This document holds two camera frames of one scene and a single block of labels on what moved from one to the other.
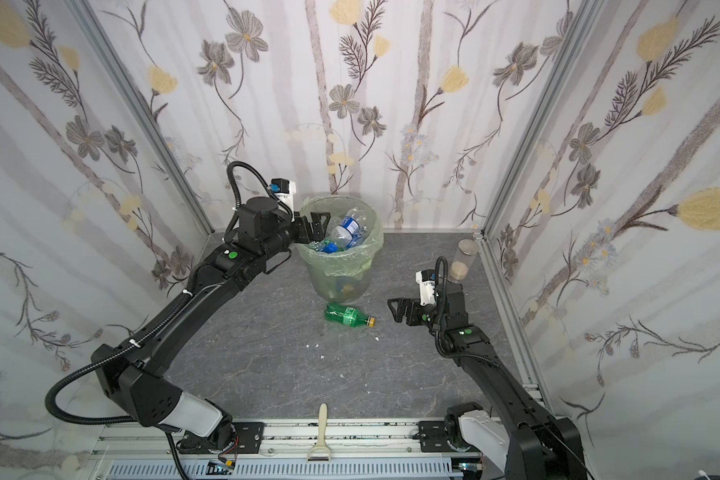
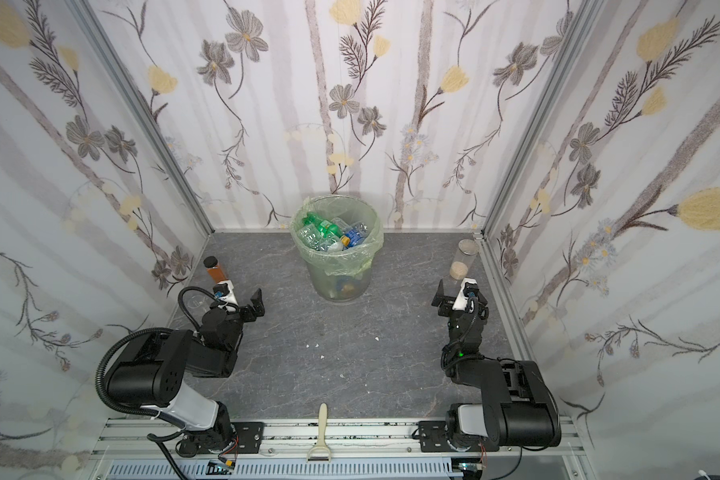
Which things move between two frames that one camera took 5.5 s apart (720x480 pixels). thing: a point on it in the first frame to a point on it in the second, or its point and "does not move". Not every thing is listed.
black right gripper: [413, 312] to [453, 303]
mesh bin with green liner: [338, 266] does not move
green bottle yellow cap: [347, 315] to [326, 228]
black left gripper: [304, 227] to [245, 308]
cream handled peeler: [320, 452] does not move
